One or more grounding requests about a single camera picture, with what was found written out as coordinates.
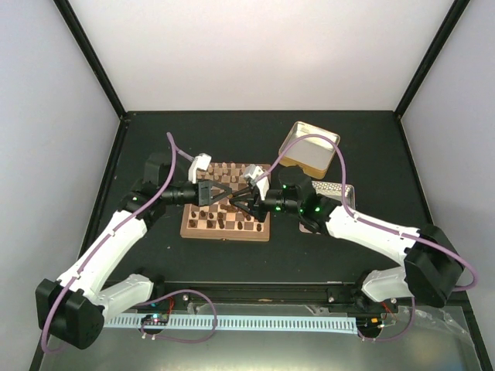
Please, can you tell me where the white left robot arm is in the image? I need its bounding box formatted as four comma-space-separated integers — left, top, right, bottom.
35, 150, 231, 352

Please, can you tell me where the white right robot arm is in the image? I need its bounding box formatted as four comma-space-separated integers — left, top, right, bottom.
230, 165, 465, 311

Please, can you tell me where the wooden chess board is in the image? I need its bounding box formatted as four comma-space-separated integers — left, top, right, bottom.
180, 162, 271, 242

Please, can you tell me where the left controller circuit board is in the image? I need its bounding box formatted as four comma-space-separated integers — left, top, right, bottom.
141, 314, 169, 326

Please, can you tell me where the controller circuit board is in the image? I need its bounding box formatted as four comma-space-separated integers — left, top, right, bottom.
357, 317, 385, 329
141, 314, 169, 326

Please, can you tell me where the right controller circuit board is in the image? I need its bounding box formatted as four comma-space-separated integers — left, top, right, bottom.
357, 317, 385, 329

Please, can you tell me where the silver patterned tin lid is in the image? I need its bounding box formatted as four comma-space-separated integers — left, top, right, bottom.
295, 180, 355, 235

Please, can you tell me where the gold square tin box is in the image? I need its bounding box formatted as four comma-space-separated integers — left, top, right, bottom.
278, 121, 340, 179

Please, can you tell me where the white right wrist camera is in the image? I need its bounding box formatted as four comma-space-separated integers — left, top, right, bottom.
242, 164, 270, 201

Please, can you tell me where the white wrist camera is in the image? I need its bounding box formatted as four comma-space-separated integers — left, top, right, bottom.
188, 153, 211, 184
242, 164, 270, 201

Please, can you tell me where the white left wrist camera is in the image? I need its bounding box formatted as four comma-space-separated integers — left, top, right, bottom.
188, 153, 211, 184

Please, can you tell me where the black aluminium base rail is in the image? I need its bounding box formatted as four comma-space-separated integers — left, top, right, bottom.
49, 280, 471, 314

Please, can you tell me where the white slotted cable duct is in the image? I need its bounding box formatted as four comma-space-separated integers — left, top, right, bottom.
104, 313, 358, 335

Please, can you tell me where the left black frame post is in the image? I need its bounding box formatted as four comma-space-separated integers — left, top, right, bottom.
53, 0, 126, 118

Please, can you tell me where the black frame post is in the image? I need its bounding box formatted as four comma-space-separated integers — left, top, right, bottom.
53, 0, 126, 118
394, 0, 470, 118

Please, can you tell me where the right black frame post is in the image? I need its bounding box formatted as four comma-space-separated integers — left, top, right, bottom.
394, 0, 470, 118

